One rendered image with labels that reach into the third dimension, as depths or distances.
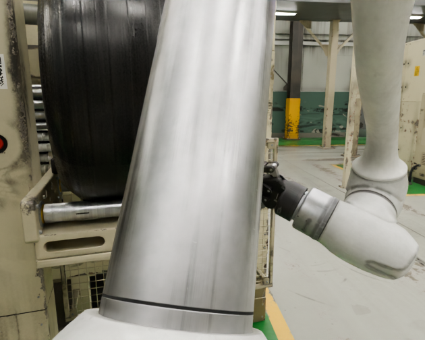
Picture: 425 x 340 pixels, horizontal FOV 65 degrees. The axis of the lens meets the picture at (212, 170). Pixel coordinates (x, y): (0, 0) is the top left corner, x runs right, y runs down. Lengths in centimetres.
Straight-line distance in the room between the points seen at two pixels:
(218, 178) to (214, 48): 9
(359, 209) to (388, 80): 24
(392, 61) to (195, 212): 38
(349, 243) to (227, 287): 45
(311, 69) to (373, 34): 1053
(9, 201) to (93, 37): 46
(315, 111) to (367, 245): 1040
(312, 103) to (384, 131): 1028
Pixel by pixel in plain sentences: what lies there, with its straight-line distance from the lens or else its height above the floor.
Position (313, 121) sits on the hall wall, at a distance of 1098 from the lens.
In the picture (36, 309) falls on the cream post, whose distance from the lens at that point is 105.
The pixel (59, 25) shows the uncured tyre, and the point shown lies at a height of 129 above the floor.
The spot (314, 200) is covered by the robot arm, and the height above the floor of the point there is 98.
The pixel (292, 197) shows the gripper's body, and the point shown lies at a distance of 65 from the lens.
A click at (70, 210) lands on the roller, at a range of 84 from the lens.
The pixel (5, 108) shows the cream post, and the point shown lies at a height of 114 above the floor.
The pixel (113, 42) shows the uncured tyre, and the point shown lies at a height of 126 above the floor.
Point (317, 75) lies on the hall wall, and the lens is 1108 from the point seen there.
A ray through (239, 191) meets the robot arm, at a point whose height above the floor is 110.
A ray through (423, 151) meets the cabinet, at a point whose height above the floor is 47.
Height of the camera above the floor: 116
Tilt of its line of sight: 12 degrees down
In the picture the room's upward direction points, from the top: straight up
